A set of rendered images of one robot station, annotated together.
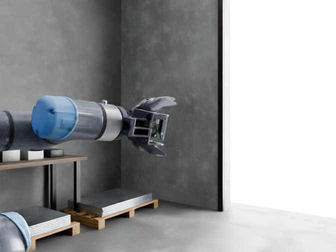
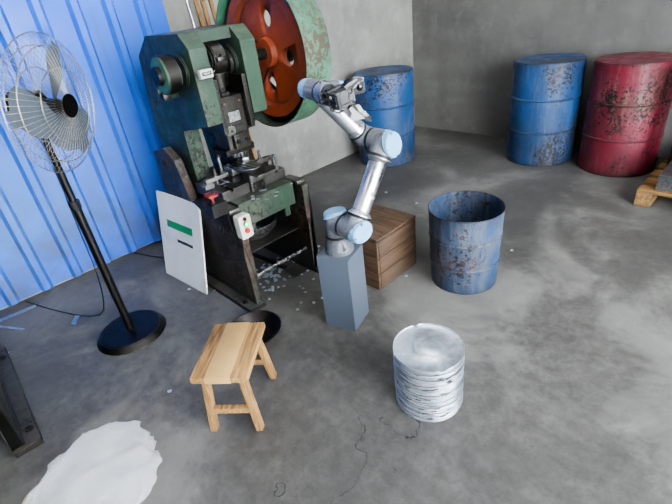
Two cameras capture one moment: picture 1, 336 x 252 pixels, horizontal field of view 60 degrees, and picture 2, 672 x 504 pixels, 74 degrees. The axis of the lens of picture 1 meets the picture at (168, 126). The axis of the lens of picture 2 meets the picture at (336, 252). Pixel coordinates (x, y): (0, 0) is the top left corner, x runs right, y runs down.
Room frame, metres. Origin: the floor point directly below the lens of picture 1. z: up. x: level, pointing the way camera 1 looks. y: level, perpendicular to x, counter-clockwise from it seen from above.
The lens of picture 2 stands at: (0.96, -1.55, 1.59)
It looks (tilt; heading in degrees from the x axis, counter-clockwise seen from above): 30 degrees down; 104
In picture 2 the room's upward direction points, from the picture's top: 8 degrees counter-clockwise
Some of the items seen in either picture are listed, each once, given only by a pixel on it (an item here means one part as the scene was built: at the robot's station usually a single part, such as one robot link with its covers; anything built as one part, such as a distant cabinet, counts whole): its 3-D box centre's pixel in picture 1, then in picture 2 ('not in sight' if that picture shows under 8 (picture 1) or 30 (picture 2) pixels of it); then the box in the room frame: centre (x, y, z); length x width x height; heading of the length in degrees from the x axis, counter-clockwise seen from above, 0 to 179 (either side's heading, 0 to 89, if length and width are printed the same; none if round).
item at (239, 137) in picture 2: not in sight; (231, 120); (-0.11, 0.80, 1.04); 0.17 x 0.15 x 0.30; 145
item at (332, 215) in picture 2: not in sight; (336, 221); (0.52, 0.36, 0.62); 0.13 x 0.12 x 0.14; 140
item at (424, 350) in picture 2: not in sight; (428, 346); (0.96, -0.15, 0.29); 0.29 x 0.29 x 0.01
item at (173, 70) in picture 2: not in sight; (171, 77); (-0.30, 0.64, 1.31); 0.22 x 0.12 x 0.22; 145
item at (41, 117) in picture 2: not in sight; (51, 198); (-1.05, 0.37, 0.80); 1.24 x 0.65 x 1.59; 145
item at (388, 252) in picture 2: not in sight; (372, 243); (0.62, 0.90, 0.18); 0.40 x 0.38 x 0.35; 145
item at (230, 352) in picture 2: not in sight; (238, 376); (0.12, -0.25, 0.16); 0.34 x 0.24 x 0.34; 96
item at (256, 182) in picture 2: not in sight; (256, 178); (0.00, 0.73, 0.72); 0.25 x 0.14 x 0.14; 145
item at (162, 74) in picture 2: not in sight; (213, 64); (-0.14, 0.83, 1.33); 0.67 x 0.18 x 0.18; 55
